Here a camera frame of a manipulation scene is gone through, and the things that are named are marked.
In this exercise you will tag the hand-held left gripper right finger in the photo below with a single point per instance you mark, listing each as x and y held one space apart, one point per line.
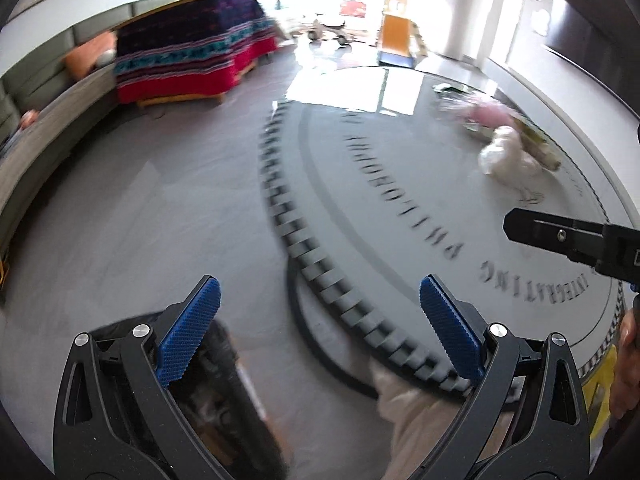
450 330

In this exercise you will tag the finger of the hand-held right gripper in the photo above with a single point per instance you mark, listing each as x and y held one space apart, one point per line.
545 230

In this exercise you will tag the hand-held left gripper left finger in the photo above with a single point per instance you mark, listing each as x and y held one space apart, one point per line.
192 325

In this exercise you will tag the person's right hand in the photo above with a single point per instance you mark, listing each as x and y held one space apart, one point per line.
627 370

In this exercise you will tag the black thread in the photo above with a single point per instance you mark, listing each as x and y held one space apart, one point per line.
530 195

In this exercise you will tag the white plastic bag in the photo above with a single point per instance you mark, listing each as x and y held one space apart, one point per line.
510 155

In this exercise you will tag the brown cardboard piece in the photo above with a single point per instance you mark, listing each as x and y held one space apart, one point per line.
542 145

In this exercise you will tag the person's beige trouser leg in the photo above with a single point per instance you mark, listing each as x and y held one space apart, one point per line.
415 430

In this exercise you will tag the clear bag with pink contents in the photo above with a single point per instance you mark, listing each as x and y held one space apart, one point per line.
487 115

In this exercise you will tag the yellow object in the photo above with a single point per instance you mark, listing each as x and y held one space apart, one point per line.
600 395

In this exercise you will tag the wooden toy slide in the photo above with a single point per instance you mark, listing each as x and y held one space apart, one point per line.
397 35

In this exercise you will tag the green grey sofa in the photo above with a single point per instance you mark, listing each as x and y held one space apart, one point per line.
40 125

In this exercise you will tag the bench with patterned red blanket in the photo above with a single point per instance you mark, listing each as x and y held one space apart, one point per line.
190 50

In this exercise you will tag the orange cushion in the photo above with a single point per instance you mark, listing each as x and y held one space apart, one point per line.
90 55

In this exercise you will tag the white toy ride-on plane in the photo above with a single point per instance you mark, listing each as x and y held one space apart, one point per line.
335 30

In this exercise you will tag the red toy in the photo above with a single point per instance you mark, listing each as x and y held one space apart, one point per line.
352 8

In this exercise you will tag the wall-mounted television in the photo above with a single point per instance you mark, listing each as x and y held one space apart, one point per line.
595 15

